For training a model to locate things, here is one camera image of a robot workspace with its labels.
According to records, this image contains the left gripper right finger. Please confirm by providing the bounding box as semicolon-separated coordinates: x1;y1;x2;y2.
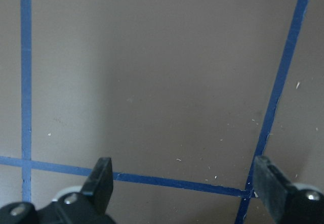
253;156;298;220

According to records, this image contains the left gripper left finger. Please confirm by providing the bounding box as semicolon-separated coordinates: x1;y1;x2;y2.
80;157;113;214

